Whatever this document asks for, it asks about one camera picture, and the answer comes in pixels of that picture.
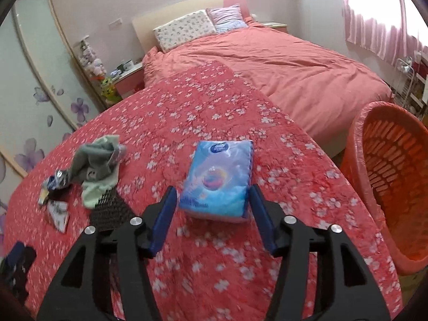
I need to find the bed with coral duvet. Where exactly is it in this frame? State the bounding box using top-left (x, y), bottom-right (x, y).
top-left (142, 20), bottom-right (393, 156)

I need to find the orange laundry basket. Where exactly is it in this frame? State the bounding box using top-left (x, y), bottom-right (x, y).
top-left (339, 101), bottom-right (428, 276)

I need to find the pink curtain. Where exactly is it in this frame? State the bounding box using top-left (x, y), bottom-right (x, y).
top-left (339, 0), bottom-right (428, 67)

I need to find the plush toy column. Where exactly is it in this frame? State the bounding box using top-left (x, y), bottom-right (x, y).
top-left (75, 35), bottom-right (123, 104)

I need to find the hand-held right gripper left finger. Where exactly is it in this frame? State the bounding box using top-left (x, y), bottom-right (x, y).
top-left (36, 185), bottom-right (178, 321)

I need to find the flower print sliding wardrobe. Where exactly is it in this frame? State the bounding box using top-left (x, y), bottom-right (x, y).
top-left (0, 0), bottom-right (108, 208)

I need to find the white storage trolley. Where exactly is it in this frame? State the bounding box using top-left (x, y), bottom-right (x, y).
top-left (410, 52), bottom-right (428, 121)

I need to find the dark blue black cloth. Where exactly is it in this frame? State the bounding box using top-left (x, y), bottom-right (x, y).
top-left (0, 241), bottom-right (37, 305)

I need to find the foil wrapper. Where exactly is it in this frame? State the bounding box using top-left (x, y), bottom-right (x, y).
top-left (42, 170), bottom-right (72, 193)

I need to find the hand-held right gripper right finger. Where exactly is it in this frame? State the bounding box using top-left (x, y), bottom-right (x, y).
top-left (249, 184), bottom-right (392, 321)

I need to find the grey green sock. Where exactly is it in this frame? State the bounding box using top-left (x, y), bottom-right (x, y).
top-left (68, 135), bottom-right (127, 209)

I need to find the white floral pillow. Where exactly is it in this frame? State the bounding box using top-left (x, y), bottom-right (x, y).
top-left (153, 9), bottom-right (217, 53)

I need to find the pink white nightstand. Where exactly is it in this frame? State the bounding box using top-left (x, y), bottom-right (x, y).
top-left (259, 22), bottom-right (288, 34)
top-left (112, 63), bottom-right (146, 99)

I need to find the red floral tablecloth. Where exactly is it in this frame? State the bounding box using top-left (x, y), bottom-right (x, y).
top-left (0, 60), bottom-right (402, 321)

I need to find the black mesh garment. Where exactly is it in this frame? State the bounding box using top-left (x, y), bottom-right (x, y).
top-left (89, 189), bottom-right (134, 233)

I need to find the blue tissue pack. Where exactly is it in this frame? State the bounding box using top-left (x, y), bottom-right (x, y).
top-left (178, 140), bottom-right (255, 224)

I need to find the white wire rack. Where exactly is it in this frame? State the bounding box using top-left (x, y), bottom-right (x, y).
top-left (395, 57), bottom-right (417, 108)

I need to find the pink striped pillow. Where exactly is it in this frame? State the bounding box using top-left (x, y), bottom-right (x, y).
top-left (207, 4), bottom-right (249, 34)

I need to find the white printed wrapper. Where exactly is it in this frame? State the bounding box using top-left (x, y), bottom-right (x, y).
top-left (46, 201), bottom-right (70, 234)

